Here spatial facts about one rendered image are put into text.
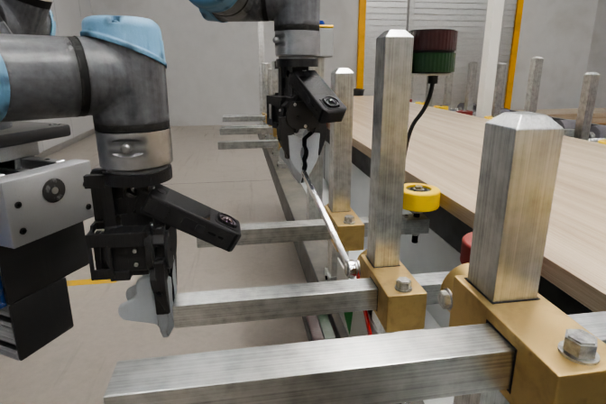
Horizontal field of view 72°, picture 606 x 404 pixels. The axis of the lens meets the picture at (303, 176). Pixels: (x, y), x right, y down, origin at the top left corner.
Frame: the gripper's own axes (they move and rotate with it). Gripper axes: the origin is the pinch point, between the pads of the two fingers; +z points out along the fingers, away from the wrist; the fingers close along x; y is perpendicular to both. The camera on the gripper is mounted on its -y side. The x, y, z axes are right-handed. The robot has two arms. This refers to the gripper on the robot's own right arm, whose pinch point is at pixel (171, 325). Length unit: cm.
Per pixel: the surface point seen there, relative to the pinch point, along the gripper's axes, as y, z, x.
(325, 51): -30, -34, -51
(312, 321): -20.5, 12.3, -15.9
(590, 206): -68, -8, -12
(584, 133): -137, -7, -89
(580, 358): -27.7, -14.8, 29.1
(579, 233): -57, -8, -2
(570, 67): -709, -27, -763
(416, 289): -29.5, -4.6, 4.1
